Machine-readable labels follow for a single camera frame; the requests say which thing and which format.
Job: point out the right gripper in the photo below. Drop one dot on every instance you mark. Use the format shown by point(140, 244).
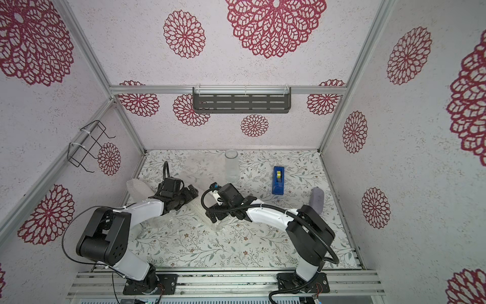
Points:
point(214, 211)

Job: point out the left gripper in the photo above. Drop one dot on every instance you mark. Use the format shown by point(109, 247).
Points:
point(193, 190)

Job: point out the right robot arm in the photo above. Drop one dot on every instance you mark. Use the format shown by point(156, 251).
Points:
point(310, 235)

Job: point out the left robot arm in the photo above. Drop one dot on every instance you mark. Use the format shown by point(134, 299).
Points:
point(105, 240)

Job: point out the blue tape dispenser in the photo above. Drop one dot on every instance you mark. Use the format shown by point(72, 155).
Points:
point(278, 180)

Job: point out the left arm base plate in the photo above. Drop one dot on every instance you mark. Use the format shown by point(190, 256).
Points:
point(164, 284)

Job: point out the grey slotted wall shelf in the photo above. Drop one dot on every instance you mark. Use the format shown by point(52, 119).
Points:
point(242, 101)

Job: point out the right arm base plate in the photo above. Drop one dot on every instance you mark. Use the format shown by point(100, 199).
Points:
point(316, 285)

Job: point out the black wire wall rack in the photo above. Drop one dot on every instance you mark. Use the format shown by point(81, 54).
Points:
point(77, 152)

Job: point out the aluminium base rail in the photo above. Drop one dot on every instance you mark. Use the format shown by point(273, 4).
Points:
point(201, 283)

